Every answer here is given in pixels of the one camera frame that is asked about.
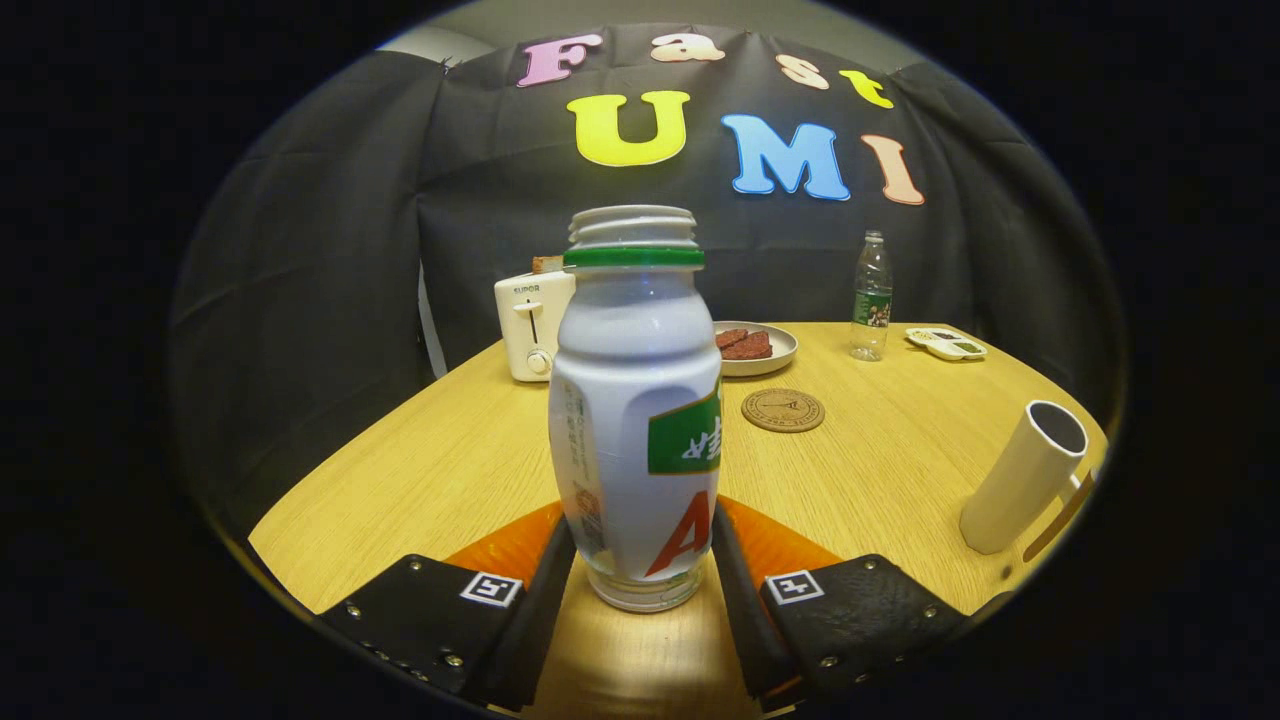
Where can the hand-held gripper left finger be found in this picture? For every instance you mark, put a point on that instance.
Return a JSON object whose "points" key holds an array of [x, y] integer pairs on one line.
{"points": [[525, 640]]}

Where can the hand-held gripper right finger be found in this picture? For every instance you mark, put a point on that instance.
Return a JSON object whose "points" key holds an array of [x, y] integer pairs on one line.
{"points": [[745, 630]]}

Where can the round brown coaster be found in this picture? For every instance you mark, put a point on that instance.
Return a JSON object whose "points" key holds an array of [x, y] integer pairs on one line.
{"points": [[783, 411]]}

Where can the white juice bottle green label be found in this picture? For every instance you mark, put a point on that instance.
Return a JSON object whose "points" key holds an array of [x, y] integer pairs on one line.
{"points": [[620, 400]]}

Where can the clear plastic water bottle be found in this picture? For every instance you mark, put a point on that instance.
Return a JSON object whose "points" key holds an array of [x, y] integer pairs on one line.
{"points": [[871, 300]]}

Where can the wooden table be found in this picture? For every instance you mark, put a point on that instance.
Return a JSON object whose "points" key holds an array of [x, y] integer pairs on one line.
{"points": [[450, 470]]}

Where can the round grey plate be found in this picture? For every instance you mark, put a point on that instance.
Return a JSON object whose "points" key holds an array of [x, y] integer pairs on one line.
{"points": [[780, 360]]}

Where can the brown meat slice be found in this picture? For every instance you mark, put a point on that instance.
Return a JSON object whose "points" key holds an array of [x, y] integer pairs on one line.
{"points": [[730, 337], [750, 348]]}

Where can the white toaster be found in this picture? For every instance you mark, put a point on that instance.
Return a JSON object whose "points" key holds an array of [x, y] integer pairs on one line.
{"points": [[525, 340]]}

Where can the white divided snack tray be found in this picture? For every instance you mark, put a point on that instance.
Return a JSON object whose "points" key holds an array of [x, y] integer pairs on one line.
{"points": [[945, 344]]}

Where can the toasted bread slice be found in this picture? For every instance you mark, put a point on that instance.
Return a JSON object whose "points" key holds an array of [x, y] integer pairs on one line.
{"points": [[547, 264]]}

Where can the black backdrop cloth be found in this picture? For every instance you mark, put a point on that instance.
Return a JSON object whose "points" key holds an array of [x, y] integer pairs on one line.
{"points": [[400, 200]]}

